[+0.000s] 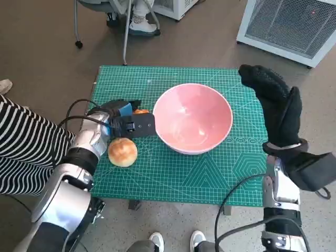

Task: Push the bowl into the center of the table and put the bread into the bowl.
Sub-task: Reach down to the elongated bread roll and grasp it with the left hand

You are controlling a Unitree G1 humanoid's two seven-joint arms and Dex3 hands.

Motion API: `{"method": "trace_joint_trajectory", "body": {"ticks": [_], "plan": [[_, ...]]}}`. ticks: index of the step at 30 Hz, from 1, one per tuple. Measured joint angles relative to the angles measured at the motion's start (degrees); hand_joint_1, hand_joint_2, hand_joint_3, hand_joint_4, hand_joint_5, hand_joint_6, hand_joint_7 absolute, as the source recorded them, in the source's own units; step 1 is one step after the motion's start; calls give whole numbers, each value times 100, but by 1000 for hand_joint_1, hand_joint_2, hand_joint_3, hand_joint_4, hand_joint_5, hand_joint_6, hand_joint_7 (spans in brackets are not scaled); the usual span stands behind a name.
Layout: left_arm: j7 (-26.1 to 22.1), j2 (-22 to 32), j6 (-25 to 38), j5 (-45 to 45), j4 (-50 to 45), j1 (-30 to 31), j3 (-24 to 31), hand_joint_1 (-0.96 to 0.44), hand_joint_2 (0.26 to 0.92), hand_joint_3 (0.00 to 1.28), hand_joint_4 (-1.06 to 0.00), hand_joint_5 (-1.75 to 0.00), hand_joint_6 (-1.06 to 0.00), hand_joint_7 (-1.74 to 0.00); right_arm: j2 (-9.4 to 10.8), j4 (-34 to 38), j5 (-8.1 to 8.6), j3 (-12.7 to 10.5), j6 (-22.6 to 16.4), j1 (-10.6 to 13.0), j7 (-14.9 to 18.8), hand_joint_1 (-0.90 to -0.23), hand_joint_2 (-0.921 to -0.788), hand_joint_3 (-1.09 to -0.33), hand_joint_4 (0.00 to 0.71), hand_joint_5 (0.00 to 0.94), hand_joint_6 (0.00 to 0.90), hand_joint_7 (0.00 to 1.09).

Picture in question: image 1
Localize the black knitted gloved right hand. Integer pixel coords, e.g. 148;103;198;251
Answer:
238;64;302;148

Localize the bare black left hand blue tape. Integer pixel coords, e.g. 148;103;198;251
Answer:
101;99;142;118

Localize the round toy bread bun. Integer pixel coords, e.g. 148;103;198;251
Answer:
108;137;139;167

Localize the pink bowl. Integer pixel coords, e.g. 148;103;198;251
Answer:
152;83;234;155

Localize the silver metal pole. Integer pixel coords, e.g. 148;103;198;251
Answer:
121;7;132;66

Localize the green cutting mat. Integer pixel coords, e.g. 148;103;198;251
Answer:
89;65;269;208

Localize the person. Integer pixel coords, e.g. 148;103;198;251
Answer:
104;0;161;36
0;78;77;196

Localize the white appliance with mesh grille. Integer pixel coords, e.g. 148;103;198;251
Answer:
236;0;336;68

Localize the black case with metal latch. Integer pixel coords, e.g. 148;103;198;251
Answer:
85;196;107;226

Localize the grey office chair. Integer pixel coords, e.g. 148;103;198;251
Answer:
73;0;132;49

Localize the white freezer cabinet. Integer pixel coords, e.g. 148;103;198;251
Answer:
152;0;200;20

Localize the robot right leg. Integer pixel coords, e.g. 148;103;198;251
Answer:
190;229;220;252

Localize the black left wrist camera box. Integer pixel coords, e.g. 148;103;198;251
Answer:
109;112;157;139

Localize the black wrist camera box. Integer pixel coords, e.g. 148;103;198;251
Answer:
285;152;336;192
109;112;157;139

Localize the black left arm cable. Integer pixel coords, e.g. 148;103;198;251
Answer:
51;115;113;170
65;99;111;124

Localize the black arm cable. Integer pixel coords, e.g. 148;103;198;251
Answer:
65;99;111;124
51;115;113;170
214;173;310;252

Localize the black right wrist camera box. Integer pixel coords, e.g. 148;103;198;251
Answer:
285;152;336;192

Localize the black right camera cable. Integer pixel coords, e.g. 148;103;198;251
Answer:
314;186;331;200

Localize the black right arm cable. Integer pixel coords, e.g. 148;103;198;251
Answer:
214;173;310;252

